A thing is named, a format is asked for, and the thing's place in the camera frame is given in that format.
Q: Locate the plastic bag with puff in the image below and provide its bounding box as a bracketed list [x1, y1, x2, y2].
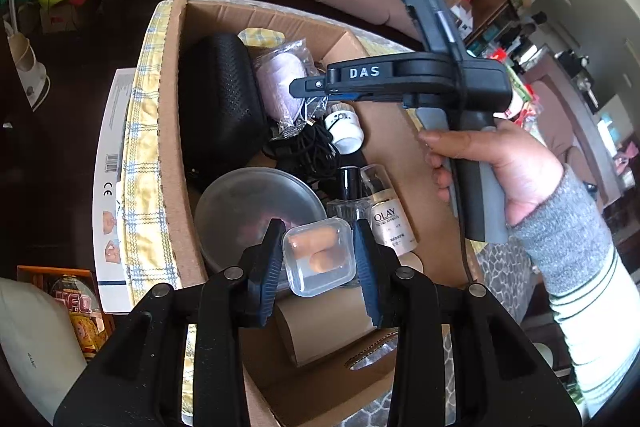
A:
[253, 39, 328, 140]

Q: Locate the small clear bottle black cap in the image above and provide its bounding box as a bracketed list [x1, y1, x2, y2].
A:
[326, 166, 370, 228]

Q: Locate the clear case with sponges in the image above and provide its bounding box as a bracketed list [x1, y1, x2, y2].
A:
[282, 217, 357, 298]

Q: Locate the right bare hand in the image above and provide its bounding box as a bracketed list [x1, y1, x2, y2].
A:
[419, 119, 564, 227]

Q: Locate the white round jar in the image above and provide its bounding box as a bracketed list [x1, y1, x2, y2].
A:
[323, 102, 364, 155]

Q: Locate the black mesh pouch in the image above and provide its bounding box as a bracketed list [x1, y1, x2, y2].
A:
[178, 32, 269, 192]

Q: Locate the white printed flat box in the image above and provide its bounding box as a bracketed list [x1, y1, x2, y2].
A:
[92, 68, 136, 314]

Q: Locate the yellow plaid cloth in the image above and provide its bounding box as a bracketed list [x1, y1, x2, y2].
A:
[118, 0, 405, 426]

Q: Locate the grey stone-pattern blanket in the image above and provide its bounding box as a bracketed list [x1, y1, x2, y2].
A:
[338, 243, 537, 426]

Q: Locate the cardboard box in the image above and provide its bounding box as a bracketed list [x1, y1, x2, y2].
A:
[154, 0, 463, 426]

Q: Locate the red snack package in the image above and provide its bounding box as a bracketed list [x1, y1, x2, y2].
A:
[16, 264, 116, 360]

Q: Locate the Olay bottle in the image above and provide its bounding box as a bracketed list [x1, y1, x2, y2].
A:
[360, 164, 418, 257]

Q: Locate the white pillow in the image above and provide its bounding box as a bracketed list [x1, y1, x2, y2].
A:
[1, 279, 87, 423]

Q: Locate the round clear plastic container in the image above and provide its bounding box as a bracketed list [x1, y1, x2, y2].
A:
[194, 167, 326, 272]

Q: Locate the black cable bundle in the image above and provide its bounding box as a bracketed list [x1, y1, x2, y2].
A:
[261, 123, 344, 188]

